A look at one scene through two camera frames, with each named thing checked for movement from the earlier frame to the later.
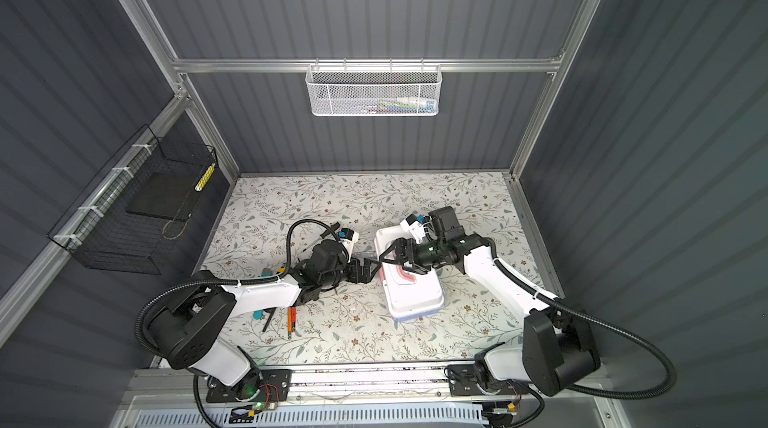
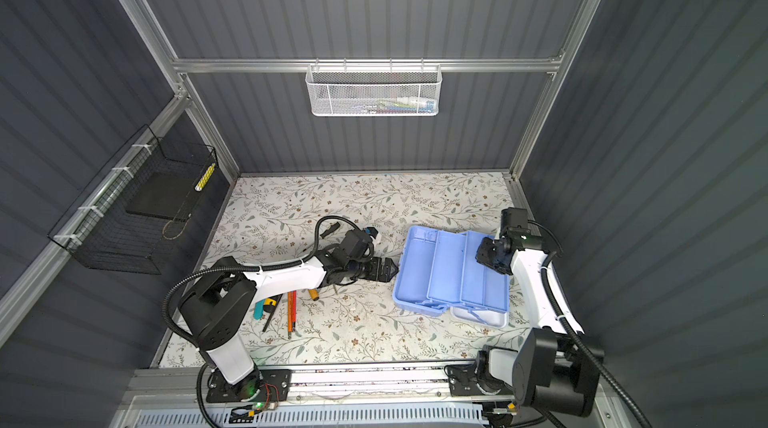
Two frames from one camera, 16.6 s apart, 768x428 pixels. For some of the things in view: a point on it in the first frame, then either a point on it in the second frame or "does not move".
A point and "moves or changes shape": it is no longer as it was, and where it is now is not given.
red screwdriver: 291,320 does not move
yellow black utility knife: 269,318 does not move
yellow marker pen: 200,185 does not move
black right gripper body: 424,254 to 487,254
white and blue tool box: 411,295 moves or changes shape
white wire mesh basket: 373,90 does not move
